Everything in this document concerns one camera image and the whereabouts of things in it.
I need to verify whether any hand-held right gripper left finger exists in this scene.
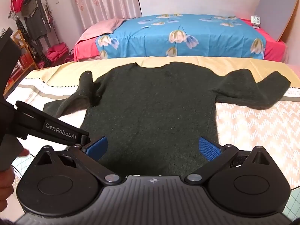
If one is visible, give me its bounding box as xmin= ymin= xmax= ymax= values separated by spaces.
xmin=35 ymin=136 xmax=122 ymax=185

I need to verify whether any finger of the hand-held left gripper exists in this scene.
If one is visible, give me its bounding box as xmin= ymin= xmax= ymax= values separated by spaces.
xmin=14 ymin=100 xmax=91 ymax=146

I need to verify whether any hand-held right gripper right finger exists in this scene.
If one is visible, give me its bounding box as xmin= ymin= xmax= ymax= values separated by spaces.
xmin=185 ymin=136 xmax=274 ymax=185

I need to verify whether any dark green knit sweater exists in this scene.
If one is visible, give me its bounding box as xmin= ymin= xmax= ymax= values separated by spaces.
xmin=43 ymin=61 xmax=291 ymax=177

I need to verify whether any pile of pink clothes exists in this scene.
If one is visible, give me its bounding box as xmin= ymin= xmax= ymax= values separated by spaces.
xmin=45 ymin=43 xmax=70 ymax=63

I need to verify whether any person's left hand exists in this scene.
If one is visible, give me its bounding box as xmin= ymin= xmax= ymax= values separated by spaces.
xmin=0 ymin=148 xmax=30 ymax=209

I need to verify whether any wooden shelf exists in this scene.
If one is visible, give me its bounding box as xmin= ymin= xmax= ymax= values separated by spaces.
xmin=3 ymin=29 xmax=39 ymax=95

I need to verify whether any grey hanging garment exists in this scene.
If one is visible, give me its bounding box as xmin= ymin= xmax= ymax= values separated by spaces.
xmin=21 ymin=0 xmax=51 ymax=42

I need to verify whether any red hanging garment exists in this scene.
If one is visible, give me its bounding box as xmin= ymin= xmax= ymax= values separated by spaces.
xmin=12 ymin=0 xmax=25 ymax=14

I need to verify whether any blue floral bed sheet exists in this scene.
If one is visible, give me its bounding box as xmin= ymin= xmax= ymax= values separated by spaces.
xmin=95 ymin=13 xmax=268 ymax=60

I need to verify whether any pink floral curtain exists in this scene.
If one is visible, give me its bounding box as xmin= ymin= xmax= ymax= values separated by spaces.
xmin=67 ymin=0 xmax=142 ymax=30

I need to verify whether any grey board with wooden edge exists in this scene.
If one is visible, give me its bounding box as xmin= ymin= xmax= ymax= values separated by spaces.
xmin=254 ymin=0 xmax=300 ymax=43

